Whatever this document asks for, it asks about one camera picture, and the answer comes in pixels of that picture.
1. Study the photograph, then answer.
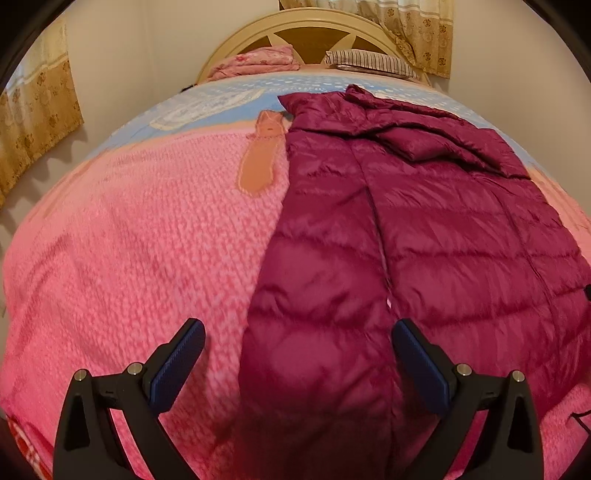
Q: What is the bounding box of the bed with pink-blue cover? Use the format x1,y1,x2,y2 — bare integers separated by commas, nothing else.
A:
0,69,591,480

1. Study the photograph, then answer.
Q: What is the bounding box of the folded pink floral blanket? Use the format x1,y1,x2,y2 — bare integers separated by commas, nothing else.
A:
209,45,301,80

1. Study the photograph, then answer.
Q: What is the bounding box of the striped pillow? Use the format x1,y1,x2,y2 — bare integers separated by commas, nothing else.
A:
323,50,421,80

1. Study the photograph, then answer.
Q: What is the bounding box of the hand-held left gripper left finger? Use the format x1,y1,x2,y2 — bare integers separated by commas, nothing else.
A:
53,318,206,480

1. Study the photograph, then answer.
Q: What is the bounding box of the narrow yellow floral curtain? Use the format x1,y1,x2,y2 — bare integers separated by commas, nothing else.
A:
279,0,455,78

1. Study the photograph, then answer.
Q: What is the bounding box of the cream arched wooden headboard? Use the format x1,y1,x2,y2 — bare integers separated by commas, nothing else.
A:
196,7,432,86

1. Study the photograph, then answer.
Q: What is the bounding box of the magenta quilted down jacket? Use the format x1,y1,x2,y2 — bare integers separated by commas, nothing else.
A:
238,84,591,480

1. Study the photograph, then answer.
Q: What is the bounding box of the red plaid sheet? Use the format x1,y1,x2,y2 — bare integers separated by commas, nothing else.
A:
7,415,56,480

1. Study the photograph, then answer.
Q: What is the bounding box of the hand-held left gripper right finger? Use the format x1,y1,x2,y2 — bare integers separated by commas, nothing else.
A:
390,318,544,480

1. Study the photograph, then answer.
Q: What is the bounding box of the wide yellow floral curtain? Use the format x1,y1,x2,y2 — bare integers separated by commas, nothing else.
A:
0,18,85,204

